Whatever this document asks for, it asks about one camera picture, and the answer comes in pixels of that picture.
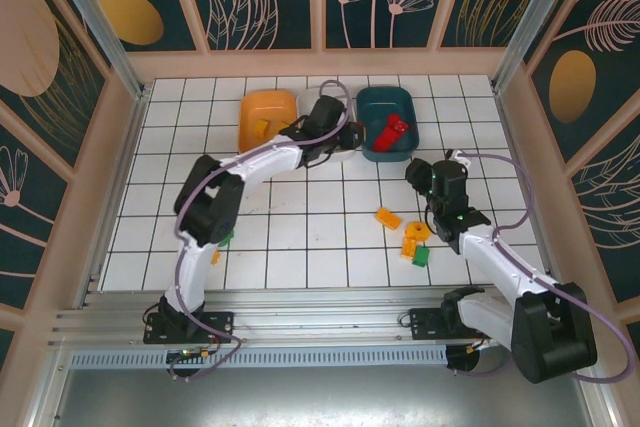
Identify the aluminum corner post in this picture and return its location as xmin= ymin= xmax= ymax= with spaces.
xmin=491 ymin=0 xmax=576 ymax=94
xmin=47 ymin=0 xmax=154 ymax=101

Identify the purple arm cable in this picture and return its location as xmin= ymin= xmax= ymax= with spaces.
xmin=169 ymin=79 xmax=351 ymax=382
xmin=447 ymin=149 xmax=632 ymax=386

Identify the long yellow lego brick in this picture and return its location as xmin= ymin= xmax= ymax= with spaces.
xmin=375 ymin=207 xmax=404 ymax=231

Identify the aluminum rail frame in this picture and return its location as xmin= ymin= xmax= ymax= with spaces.
xmin=47 ymin=286 xmax=601 ymax=348

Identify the orange plastic container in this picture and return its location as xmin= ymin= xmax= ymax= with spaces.
xmin=237 ymin=89 xmax=300 ymax=154

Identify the round yellow lego piece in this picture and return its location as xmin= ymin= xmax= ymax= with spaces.
xmin=404 ymin=221 xmax=433 ymax=243

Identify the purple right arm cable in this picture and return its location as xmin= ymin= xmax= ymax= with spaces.
xmin=447 ymin=149 xmax=632 ymax=386

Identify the teal plastic container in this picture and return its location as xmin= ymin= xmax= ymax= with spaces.
xmin=355 ymin=85 xmax=420 ymax=164

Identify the white plastic container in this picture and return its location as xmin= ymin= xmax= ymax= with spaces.
xmin=297 ymin=86 xmax=361 ymax=164

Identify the grey metal sheet panel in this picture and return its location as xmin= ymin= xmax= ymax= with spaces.
xmin=29 ymin=365 xmax=616 ymax=427

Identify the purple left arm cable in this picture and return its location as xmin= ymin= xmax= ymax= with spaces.
xmin=169 ymin=79 xmax=351 ymax=382

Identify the slotted grey cable duct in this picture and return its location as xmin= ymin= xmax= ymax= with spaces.
xmin=69 ymin=345 xmax=449 ymax=368

